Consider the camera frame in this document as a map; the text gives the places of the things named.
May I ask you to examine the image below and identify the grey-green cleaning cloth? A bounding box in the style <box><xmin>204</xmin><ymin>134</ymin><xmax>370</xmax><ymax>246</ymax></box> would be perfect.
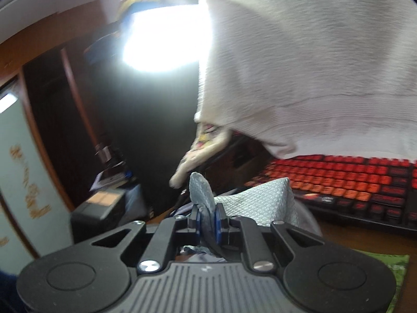
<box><xmin>176</xmin><ymin>171</ymin><xmax>300</xmax><ymax>261</ymax></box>

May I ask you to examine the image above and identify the frosted glass door gold print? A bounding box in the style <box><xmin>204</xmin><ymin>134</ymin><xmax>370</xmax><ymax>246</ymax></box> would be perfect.
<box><xmin>0</xmin><ymin>81</ymin><xmax>74</xmax><ymax>268</ymax></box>

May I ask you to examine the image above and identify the yellow and blue blurred object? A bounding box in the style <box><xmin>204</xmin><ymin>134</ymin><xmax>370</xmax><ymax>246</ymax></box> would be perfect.
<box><xmin>117</xmin><ymin>0</ymin><xmax>163</xmax><ymax>18</ymax></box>

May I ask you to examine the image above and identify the dark wooden cabinet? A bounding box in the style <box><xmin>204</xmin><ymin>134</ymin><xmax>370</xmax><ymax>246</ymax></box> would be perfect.
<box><xmin>20</xmin><ymin>0</ymin><xmax>203</xmax><ymax>216</ymax></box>

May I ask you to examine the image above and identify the cream cartoon printed towel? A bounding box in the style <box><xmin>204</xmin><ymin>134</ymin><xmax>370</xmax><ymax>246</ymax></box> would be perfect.
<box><xmin>169</xmin><ymin>121</ymin><xmax>233</xmax><ymax>190</ymax></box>

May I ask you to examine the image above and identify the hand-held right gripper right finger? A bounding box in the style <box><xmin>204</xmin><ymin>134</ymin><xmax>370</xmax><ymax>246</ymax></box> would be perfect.
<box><xmin>213</xmin><ymin>203</ymin><xmax>326</xmax><ymax>273</ymax></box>

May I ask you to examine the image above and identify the large white towel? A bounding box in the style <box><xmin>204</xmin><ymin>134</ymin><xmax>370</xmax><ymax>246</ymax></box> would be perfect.
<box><xmin>194</xmin><ymin>0</ymin><xmax>417</xmax><ymax>160</ymax></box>

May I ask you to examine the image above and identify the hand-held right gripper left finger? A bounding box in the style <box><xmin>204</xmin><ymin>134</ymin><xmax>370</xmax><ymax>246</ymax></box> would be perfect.
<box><xmin>89</xmin><ymin>209</ymin><xmax>201</xmax><ymax>274</ymax></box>

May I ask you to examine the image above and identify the black keyboard with red keys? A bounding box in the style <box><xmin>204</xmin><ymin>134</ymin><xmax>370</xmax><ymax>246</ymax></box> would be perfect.
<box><xmin>243</xmin><ymin>155</ymin><xmax>417</xmax><ymax>238</ymax></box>

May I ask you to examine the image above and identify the green leaf printed mat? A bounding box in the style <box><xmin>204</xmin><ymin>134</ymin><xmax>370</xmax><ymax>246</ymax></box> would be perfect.
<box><xmin>352</xmin><ymin>249</ymin><xmax>410</xmax><ymax>313</ymax></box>

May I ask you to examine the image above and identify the black box with tan top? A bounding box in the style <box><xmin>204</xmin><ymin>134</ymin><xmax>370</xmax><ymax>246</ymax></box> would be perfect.
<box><xmin>70</xmin><ymin>183</ymin><xmax>142</xmax><ymax>245</ymax></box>

